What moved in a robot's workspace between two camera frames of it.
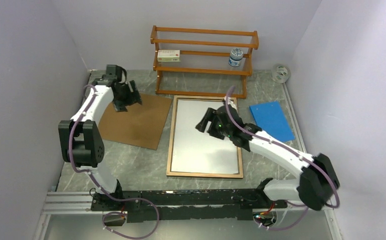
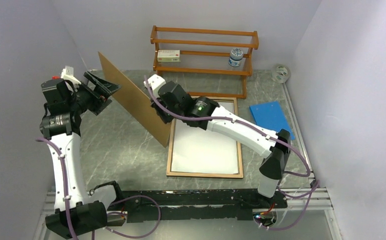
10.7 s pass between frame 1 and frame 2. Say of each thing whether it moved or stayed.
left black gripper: moved
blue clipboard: stayed
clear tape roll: stayed
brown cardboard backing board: moved
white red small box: stayed
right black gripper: moved
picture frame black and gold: stayed
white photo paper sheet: stayed
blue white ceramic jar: stayed
